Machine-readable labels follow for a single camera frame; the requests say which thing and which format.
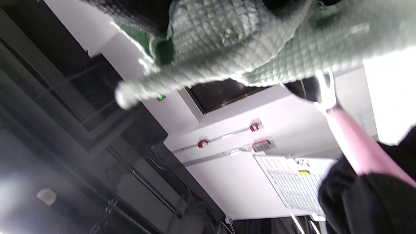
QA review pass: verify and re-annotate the round white ceiling lamp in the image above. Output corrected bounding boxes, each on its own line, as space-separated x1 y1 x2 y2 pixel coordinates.
36 188 57 206

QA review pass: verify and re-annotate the white printed wall chart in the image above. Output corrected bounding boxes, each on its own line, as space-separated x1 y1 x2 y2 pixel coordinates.
253 155 337 217

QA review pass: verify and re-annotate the person's left hand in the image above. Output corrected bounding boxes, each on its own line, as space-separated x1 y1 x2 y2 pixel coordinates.
84 0 170 35

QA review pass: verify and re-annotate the dark wall window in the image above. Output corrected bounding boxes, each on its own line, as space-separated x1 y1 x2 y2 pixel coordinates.
187 78 272 115

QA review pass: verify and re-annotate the grey red wall box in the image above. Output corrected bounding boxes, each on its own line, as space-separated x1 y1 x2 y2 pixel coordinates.
252 140 272 152

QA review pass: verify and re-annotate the pink-handled steel baby fork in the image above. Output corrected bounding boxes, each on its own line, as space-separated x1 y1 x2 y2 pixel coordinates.
313 68 416 189

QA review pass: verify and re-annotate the person's right hand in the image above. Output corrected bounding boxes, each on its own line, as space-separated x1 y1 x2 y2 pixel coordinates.
318 125 416 234

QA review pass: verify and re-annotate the green fish scale cleaning cloth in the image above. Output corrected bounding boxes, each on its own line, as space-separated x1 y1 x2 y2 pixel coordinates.
114 0 416 109

